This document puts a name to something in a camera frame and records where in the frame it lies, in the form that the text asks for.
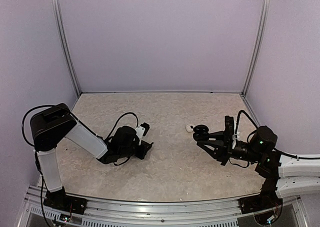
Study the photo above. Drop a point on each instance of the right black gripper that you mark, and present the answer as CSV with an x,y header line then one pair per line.
x,y
222,152

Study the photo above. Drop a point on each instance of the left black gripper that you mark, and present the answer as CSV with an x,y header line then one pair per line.
x,y
141,154

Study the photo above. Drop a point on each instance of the black round charging case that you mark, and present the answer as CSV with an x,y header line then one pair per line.
x,y
201,133

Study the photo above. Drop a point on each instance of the white earbud charging case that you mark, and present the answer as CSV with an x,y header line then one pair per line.
x,y
189,128

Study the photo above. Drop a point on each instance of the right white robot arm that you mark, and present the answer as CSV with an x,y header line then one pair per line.
x,y
285,174

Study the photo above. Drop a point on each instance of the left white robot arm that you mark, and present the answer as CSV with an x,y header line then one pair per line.
x,y
56,122

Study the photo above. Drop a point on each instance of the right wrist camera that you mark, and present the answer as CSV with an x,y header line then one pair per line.
x,y
230,132

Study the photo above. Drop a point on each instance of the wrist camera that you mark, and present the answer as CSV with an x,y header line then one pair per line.
x,y
142,130
230,132

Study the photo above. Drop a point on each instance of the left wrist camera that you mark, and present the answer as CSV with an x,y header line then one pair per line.
x,y
142,130

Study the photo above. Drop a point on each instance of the front aluminium rail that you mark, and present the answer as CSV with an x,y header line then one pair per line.
x,y
101,212

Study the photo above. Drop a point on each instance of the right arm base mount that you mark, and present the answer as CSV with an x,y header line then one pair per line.
x,y
266,199

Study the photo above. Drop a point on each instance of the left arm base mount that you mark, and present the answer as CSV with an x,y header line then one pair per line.
x,y
59,200

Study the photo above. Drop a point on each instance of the right aluminium frame post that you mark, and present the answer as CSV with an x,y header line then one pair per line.
x,y
256,47

